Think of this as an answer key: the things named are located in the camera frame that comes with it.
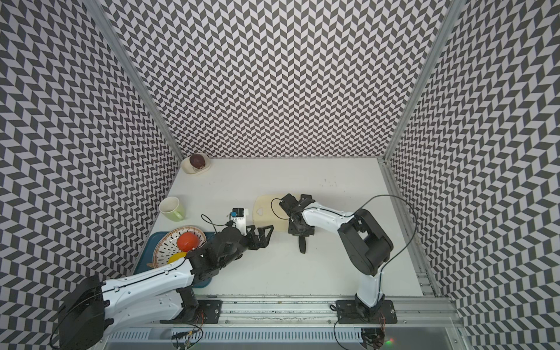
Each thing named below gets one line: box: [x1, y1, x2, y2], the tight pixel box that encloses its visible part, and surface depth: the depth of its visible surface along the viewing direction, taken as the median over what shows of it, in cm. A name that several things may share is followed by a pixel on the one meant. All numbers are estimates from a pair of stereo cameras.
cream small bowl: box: [180, 154, 211, 175], surface depth 118 cm
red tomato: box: [177, 231, 200, 253], surface depth 85 cm
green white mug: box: [158, 196, 186, 222], surface depth 91 cm
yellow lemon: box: [167, 251, 188, 264], surface depth 85 cm
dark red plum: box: [189, 153, 206, 170], surface depth 116 cm
